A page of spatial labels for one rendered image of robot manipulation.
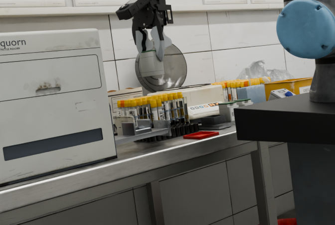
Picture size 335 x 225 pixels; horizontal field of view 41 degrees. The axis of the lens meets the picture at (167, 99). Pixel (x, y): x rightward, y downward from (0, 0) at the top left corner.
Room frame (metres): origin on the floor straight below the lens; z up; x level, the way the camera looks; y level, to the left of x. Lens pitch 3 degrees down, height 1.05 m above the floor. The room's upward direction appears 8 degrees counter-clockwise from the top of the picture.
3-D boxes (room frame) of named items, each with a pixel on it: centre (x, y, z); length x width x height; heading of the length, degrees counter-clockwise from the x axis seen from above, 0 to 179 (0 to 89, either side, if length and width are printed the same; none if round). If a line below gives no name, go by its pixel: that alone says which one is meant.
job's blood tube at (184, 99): (1.32, -0.05, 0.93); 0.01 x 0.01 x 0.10
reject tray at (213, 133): (1.18, -0.08, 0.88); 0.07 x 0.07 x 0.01; 37
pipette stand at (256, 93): (1.49, -0.28, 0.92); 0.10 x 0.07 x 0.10; 133
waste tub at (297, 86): (1.56, -0.43, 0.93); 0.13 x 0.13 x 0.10; 34
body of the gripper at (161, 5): (1.23, 0.01, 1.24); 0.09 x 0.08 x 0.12; 140
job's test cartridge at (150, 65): (1.20, 0.03, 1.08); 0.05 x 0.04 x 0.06; 50
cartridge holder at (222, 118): (1.32, -0.13, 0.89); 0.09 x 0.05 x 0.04; 39
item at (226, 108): (1.36, -0.18, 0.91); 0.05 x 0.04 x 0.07; 37
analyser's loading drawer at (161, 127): (1.10, 0.10, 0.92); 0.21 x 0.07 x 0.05; 127
